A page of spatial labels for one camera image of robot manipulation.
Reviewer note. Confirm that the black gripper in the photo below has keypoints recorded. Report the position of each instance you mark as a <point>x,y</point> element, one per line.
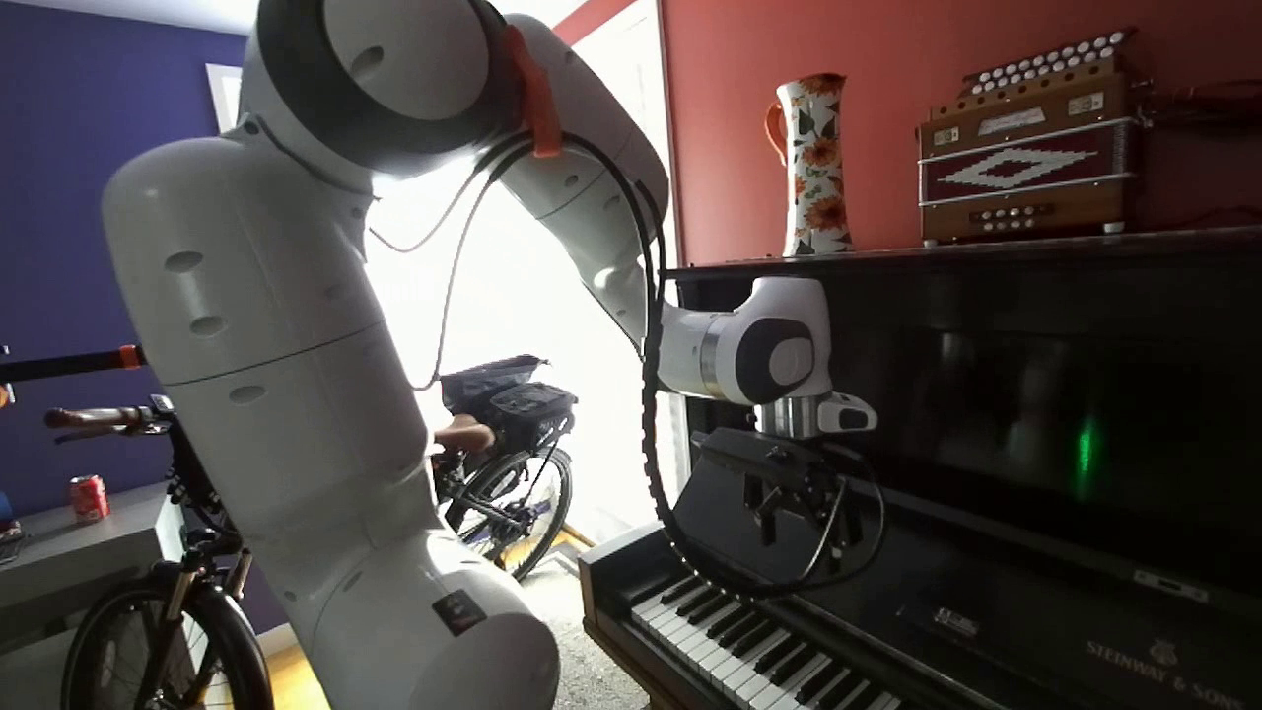
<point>792,477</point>

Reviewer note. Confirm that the black piano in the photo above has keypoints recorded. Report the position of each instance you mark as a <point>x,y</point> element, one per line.
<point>1028,528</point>

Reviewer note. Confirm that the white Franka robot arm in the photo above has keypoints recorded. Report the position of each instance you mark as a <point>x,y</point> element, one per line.
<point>290,396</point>

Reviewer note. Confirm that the black bicycle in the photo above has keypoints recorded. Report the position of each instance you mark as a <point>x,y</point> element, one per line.
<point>519,508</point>

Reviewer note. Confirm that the black bicycle rack bag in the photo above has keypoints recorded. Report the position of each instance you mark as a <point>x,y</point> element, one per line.
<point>506,396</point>

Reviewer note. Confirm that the bright window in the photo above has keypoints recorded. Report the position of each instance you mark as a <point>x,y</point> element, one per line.
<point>527,300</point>

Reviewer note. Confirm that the floral ceramic vase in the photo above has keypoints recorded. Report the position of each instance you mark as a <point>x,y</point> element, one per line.
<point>812,165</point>

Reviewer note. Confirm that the red soda can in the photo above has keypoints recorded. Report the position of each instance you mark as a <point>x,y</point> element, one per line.
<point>89,499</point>

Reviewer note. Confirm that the grey table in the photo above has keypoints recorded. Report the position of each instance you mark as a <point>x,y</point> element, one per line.
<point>63,558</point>

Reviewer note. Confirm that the black pole with red tape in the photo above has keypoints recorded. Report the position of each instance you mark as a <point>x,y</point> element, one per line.
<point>63,361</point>

